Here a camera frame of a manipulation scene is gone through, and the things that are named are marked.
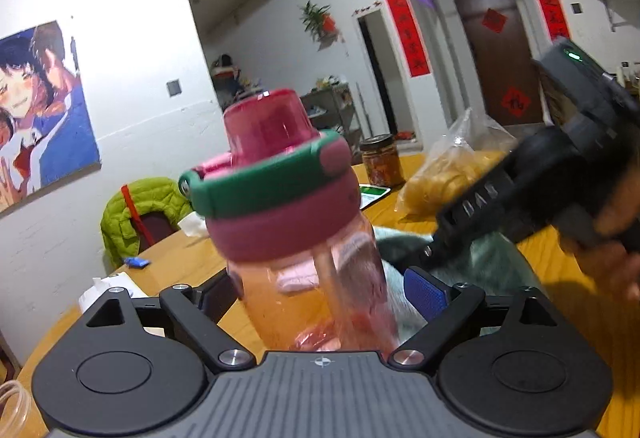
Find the clear plastic tube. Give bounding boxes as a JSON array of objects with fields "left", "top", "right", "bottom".
[{"left": 0, "top": 380, "right": 34, "bottom": 438}]

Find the brown door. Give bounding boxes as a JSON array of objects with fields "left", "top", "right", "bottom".
[{"left": 452, "top": 0, "right": 544, "bottom": 127}]

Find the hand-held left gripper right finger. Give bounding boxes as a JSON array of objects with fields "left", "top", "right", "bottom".
[{"left": 387, "top": 267, "right": 559, "bottom": 372}]

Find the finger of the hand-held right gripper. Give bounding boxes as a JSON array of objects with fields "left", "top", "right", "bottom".
[{"left": 387, "top": 227, "right": 482, "bottom": 271}]

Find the pink water bottle green handle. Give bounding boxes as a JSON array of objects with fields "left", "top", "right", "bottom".
[{"left": 178, "top": 88, "right": 402, "bottom": 353}]

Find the teal microfibre cloth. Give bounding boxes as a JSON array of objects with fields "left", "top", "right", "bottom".
[{"left": 372, "top": 225, "right": 547, "bottom": 345}]

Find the green wall plant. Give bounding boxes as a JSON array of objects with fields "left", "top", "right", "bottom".
[{"left": 299, "top": 0, "right": 339, "bottom": 42}]

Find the white wall shelf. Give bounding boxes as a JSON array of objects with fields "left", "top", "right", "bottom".
[{"left": 597, "top": 0, "right": 640, "bottom": 34}]

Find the smartphone with green screen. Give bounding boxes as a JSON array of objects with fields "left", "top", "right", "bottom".
[{"left": 358, "top": 184, "right": 391, "bottom": 211}]

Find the glass jar with black lid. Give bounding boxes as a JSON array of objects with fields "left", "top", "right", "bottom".
[{"left": 358, "top": 133, "right": 406, "bottom": 188}]

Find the anime wall poster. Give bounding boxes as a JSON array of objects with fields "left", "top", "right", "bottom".
[{"left": 0, "top": 20, "right": 103, "bottom": 215}]

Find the lime green puffer jacket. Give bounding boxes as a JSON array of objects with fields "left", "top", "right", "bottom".
[{"left": 100, "top": 177, "right": 194, "bottom": 269}]

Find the red diamond door sticker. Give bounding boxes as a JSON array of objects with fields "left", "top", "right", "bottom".
[
  {"left": 501, "top": 86, "right": 530, "bottom": 117},
  {"left": 481, "top": 8, "right": 509, "bottom": 35}
]

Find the clear bag of yellow buns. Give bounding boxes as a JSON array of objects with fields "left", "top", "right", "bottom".
[{"left": 395, "top": 107, "right": 522, "bottom": 219}]

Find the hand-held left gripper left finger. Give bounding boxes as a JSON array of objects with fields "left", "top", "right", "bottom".
[{"left": 85, "top": 268, "right": 257, "bottom": 372}]

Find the person's right hand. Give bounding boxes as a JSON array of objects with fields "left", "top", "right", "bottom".
[{"left": 559, "top": 168, "right": 640, "bottom": 303}]

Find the metal storage rack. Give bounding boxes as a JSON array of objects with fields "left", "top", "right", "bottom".
[{"left": 299, "top": 82, "right": 364, "bottom": 152}]

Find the white tissue paper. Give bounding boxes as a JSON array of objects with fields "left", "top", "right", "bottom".
[{"left": 77, "top": 272, "right": 152, "bottom": 315}]

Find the dark red chair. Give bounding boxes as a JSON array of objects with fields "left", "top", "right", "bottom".
[{"left": 136, "top": 210, "right": 181, "bottom": 253}]

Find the pink folded cloth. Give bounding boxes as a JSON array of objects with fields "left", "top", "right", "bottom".
[{"left": 276, "top": 268, "right": 322, "bottom": 293}]

